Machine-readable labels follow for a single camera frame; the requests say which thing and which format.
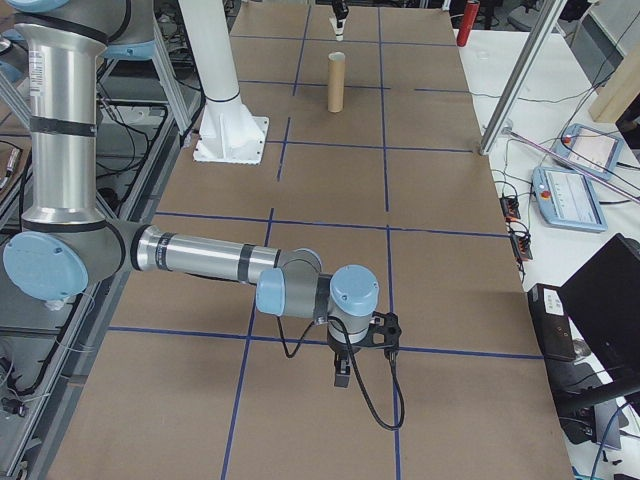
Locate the brown cardboard tube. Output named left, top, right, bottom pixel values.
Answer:
left=326, top=52, right=348, bottom=113

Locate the red cylinder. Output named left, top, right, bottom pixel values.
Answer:
left=456, top=0, right=480, bottom=48

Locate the black computer box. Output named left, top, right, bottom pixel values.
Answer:
left=526, top=282, right=579, bottom=363

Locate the thin metal rod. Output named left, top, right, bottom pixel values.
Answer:
left=501, top=126, right=640, bottom=202

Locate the black monitor stand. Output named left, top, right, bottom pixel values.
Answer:
left=551, top=368, right=640, bottom=444

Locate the black monitor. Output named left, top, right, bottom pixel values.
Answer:
left=556, top=232, right=640, bottom=374

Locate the blue teach pendant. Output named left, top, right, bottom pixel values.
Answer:
left=551, top=122, right=626, bottom=182
left=530, top=165, right=609, bottom=234

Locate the light wooden block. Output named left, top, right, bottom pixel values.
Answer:
left=588, top=43, right=640, bottom=124

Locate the metal cylinder tool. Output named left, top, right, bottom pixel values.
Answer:
left=0, top=146, right=22, bottom=190

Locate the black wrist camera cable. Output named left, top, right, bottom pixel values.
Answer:
left=277, top=314, right=407, bottom=431

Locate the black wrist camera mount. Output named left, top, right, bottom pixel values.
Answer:
left=368, top=309, right=403, bottom=352

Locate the white pillar with base plate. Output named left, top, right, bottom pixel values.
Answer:
left=177, top=0, right=271, bottom=166

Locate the aluminium frame post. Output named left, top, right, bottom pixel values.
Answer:
left=478, top=0, right=569, bottom=157

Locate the thin black cable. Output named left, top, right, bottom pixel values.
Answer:
left=468, top=72, right=619, bottom=104

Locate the blue cable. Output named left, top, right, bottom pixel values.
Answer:
left=588, top=403, right=628, bottom=480

